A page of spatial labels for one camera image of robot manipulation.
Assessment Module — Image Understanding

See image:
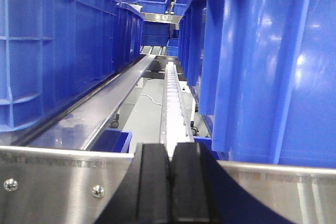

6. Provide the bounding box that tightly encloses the steel shelf front rail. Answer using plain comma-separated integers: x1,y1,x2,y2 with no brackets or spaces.
1,146,335,223

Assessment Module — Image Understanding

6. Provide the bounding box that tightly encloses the steel divider rail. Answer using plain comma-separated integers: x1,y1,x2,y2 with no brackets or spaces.
14,54,156,150

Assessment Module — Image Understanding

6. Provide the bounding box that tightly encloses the blue bin far lower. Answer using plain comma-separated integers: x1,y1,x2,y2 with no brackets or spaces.
141,22,170,46

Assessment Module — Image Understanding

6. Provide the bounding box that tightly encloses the large blue bin left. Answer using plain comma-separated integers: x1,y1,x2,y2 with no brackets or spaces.
1,0,144,133

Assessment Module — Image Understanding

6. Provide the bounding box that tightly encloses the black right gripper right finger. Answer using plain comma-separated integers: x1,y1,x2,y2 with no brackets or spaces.
171,143,290,223

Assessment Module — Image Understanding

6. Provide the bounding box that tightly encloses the large blue bin right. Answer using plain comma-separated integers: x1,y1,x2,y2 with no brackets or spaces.
178,0,335,168

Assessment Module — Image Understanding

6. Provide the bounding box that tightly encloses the large blue bin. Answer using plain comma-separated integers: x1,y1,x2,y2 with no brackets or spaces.
1,0,144,133
178,0,335,168

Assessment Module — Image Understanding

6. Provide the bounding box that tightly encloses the blue bin far right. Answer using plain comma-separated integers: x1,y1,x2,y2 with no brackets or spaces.
173,0,190,16

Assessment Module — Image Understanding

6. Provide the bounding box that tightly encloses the white roller track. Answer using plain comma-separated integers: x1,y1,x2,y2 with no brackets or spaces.
160,61,194,158

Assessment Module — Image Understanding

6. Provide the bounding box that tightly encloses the blue bin far centre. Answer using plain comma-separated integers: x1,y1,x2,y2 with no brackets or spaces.
139,0,171,14

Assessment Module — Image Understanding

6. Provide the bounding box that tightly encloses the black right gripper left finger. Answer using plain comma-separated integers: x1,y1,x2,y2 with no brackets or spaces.
97,143,171,223

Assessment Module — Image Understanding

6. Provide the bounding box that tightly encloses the white floor cable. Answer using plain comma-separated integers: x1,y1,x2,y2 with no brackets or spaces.
139,93,163,106

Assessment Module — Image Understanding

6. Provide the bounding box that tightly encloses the small blue bin lower left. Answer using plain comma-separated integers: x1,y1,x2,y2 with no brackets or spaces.
91,129,132,153

